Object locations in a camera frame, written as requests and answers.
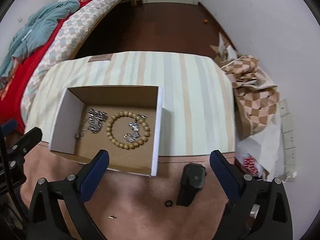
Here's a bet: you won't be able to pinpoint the silver chain bracelet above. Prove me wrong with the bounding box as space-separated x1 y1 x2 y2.
123 114 148 143

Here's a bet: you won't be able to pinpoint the red white plastic bag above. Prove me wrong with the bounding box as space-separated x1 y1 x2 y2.
234 152 269 179

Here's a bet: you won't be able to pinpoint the white mug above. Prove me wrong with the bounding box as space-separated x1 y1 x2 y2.
249 204 260 219

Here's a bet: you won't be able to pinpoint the black smartwatch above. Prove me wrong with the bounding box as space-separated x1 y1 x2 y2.
176 163 207 207

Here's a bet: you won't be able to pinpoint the white power strip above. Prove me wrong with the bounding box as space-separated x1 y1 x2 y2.
279 99 297 182

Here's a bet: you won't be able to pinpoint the red blanket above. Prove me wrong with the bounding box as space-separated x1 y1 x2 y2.
0 0 121 133

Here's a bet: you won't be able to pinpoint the white cardboard box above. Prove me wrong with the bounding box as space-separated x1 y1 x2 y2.
49 86 163 177

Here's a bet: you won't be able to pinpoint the checkered beige cloth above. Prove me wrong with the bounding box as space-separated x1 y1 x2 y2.
221 55 279 139

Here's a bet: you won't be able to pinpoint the torn cardboard scraps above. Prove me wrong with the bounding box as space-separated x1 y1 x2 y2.
209 32 238 67

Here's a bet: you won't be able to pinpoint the teal blanket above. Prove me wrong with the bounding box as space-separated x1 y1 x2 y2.
1 0 80 77

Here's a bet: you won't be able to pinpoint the silver chain necklace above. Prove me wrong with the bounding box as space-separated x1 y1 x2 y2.
75 108 109 139

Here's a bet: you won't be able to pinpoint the wooden bead bracelet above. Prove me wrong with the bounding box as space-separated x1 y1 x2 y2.
106 110 151 150

